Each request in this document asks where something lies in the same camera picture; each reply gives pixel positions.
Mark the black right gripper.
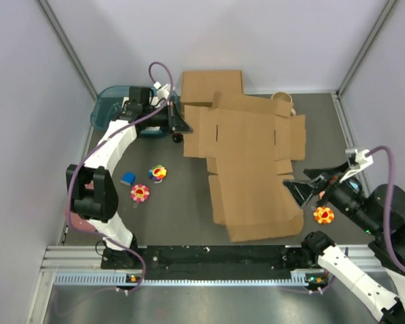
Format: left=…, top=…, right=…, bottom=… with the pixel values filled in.
left=281, top=158, right=379, bottom=234

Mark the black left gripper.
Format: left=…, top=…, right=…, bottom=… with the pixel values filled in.
left=142, top=101, right=192, bottom=134

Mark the brown cardboard box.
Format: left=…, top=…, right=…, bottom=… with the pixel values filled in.
left=184, top=92, right=306, bottom=242

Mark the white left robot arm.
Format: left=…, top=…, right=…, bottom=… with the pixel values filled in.
left=66, top=82, right=192, bottom=268

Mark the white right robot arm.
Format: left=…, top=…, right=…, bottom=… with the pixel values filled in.
left=283, top=163, right=405, bottom=323

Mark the upper folded cardboard box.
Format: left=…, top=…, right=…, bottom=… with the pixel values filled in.
left=180, top=70, right=243, bottom=105

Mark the red black stamp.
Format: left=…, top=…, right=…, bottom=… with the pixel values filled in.
left=172, top=133, right=184, bottom=144

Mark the orange flower toy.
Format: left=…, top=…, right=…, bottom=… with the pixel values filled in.
left=313, top=207, right=335, bottom=225

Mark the rainbow flower toy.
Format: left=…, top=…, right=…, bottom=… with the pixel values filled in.
left=148, top=165, right=167, bottom=184

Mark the blue eraser block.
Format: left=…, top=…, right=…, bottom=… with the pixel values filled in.
left=120, top=172, right=136, bottom=186

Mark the teal plastic bin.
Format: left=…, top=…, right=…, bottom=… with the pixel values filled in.
left=90, top=86, right=181, bottom=135

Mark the pink flower toy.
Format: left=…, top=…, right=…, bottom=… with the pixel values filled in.
left=130, top=184, right=150, bottom=208

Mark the beige ceramic mug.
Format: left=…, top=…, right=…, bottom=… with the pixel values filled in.
left=271, top=92, right=296, bottom=116

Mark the pink dotted plate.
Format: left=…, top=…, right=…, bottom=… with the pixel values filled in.
left=64, top=182, right=102, bottom=234

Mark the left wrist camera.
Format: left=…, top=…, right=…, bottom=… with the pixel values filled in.
left=153, top=82, right=173, bottom=104

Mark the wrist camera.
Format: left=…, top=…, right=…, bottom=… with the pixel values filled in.
left=340, top=148, right=373, bottom=182
left=153, top=82, right=173, bottom=104

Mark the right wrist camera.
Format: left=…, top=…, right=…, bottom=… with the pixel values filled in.
left=340, top=148, right=373, bottom=182

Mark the grey slotted cable duct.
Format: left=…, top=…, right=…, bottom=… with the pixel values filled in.
left=54, top=272, right=323, bottom=287

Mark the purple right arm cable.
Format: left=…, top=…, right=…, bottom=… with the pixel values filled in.
left=366, top=145, right=405, bottom=281

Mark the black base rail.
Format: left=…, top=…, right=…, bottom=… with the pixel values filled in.
left=101, top=245, right=311, bottom=281

